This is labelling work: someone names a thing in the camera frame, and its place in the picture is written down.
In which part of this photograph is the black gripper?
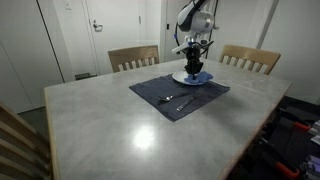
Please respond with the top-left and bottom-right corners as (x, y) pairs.
(184, 46), (204, 76)

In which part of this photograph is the white round plate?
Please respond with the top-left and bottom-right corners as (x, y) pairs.
(171, 70), (209, 87)

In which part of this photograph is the dark blue woven placemat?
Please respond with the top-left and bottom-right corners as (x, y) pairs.
(128, 73), (231, 122)

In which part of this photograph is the light wooden dining chair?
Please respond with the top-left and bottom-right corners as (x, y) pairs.
(219, 44), (282, 76)
(107, 45), (160, 73)

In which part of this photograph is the dark baseboard vent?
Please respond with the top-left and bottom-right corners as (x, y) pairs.
(74, 72), (98, 81)

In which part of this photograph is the black perforated breadboard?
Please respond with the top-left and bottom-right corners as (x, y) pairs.
(263, 99), (320, 174)

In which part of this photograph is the white closet door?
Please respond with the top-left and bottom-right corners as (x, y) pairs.
(0, 0), (64, 114)

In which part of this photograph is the near wooden chair back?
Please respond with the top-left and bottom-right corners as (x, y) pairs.
(0, 101), (53, 180)

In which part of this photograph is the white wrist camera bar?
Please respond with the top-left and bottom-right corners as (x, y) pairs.
(171, 37), (196, 55)

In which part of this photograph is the thin black camera cable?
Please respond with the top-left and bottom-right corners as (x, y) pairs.
(194, 39), (215, 59)

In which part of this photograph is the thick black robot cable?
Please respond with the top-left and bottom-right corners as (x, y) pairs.
(173, 19), (188, 48)

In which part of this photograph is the white door with lever handle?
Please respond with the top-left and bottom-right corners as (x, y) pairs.
(85, 0), (145, 76)

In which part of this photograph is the metal lever door handle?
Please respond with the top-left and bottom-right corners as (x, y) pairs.
(91, 19), (104, 33)

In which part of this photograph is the orange-handled black bar clamp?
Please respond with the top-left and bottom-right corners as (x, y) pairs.
(258, 135), (301, 180)
(278, 108), (313, 133)

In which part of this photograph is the silver metal bracket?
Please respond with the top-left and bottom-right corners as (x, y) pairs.
(299, 154), (320, 180)

